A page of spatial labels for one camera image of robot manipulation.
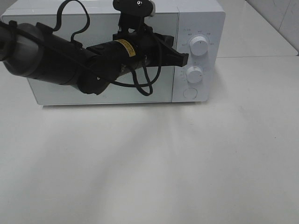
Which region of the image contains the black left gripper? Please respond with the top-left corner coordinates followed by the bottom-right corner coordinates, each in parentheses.
top-left (112, 29), bottom-right (189, 72)

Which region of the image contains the round door release button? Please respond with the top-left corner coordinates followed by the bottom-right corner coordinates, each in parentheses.
top-left (183, 88), bottom-right (198, 100)

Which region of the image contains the white microwave door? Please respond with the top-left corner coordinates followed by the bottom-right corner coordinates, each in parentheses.
top-left (1, 10), bottom-right (178, 105)

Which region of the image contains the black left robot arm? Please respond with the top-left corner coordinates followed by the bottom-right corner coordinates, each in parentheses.
top-left (0, 21), bottom-right (189, 95)

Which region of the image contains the upper white power knob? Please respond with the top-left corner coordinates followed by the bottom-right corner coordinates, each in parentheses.
top-left (189, 34), bottom-right (209, 56)

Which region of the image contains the lower white timer knob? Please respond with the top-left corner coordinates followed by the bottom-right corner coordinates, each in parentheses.
top-left (186, 66), bottom-right (204, 84)

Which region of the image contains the white microwave oven body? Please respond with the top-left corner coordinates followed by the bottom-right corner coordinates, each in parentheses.
top-left (7, 0), bottom-right (226, 103)

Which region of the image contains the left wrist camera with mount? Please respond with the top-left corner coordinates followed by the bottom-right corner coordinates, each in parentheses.
top-left (113, 0), bottom-right (156, 35)

